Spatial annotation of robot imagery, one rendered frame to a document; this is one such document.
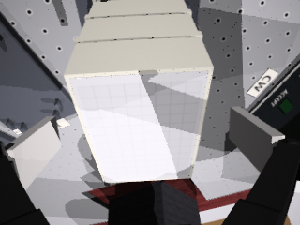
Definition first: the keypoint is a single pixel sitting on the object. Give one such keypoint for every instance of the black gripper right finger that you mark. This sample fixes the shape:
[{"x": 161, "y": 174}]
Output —
[{"x": 278, "y": 161}]

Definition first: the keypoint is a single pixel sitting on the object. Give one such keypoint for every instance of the white rectangular block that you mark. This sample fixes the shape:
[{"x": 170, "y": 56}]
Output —
[
  {"x": 138, "y": 22},
  {"x": 141, "y": 100},
  {"x": 110, "y": 6}
]

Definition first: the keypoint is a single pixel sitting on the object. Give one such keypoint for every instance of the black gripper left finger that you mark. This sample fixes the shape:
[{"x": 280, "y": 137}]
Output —
[{"x": 28, "y": 155}]

